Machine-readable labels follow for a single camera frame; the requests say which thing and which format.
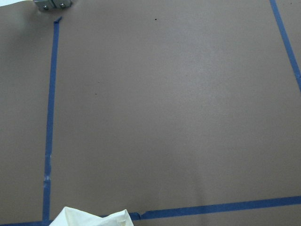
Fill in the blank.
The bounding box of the cream long-sleeve cat shirt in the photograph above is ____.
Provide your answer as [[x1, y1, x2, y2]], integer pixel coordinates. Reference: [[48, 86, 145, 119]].
[[50, 207, 134, 226]]

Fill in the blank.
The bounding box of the grey camera mast bracket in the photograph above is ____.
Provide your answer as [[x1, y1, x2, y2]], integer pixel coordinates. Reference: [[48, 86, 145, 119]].
[[33, 0, 72, 11]]

